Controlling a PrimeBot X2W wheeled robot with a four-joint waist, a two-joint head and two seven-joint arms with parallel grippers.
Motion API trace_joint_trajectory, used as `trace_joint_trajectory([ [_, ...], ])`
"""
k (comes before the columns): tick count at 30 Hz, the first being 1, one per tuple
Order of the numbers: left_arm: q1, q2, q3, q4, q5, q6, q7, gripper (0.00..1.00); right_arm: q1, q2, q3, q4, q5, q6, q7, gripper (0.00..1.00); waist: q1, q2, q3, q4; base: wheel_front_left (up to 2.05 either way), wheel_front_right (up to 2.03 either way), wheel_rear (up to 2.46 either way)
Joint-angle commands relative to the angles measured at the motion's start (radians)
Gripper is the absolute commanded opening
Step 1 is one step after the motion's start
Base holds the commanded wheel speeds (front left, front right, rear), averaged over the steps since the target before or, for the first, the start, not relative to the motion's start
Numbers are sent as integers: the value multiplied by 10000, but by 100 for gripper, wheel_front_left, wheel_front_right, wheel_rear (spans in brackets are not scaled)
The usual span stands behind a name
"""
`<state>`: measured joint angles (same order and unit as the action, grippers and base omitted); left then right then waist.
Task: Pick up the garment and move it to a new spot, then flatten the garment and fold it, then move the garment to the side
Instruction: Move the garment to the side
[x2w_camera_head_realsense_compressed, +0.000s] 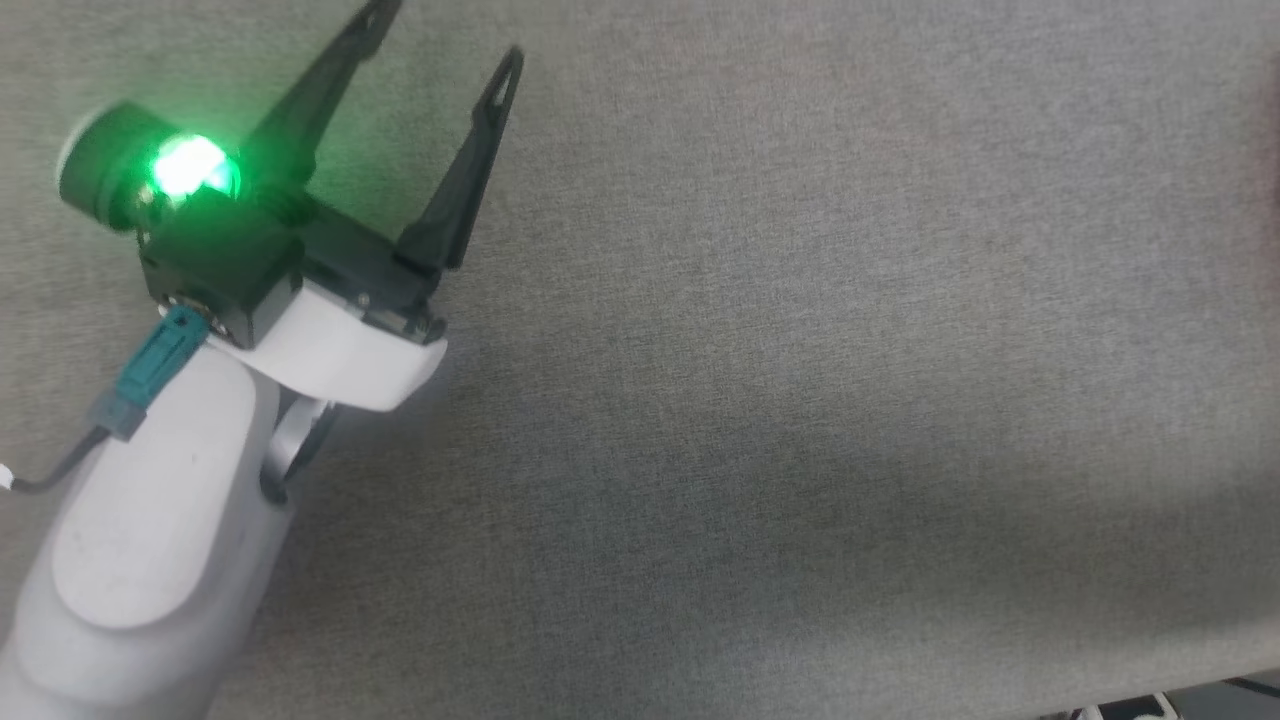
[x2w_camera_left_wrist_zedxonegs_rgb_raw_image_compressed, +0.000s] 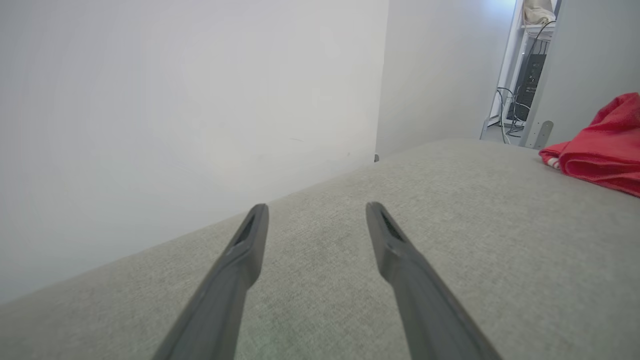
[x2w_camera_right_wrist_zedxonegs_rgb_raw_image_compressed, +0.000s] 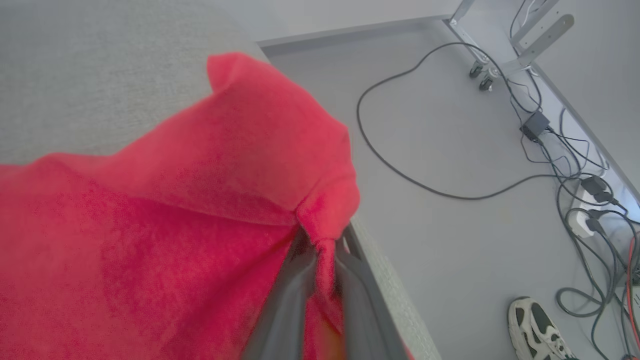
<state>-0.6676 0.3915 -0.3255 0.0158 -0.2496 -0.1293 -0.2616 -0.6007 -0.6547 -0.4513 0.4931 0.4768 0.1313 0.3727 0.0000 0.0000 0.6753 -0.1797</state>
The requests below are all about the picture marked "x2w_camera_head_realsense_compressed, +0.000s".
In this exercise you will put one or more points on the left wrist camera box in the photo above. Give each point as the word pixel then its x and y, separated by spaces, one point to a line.
pixel 220 270

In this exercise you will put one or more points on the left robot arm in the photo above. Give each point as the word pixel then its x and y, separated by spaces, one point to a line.
pixel 150 540

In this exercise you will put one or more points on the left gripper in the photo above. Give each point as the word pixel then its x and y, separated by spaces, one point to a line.
pixel 350 340

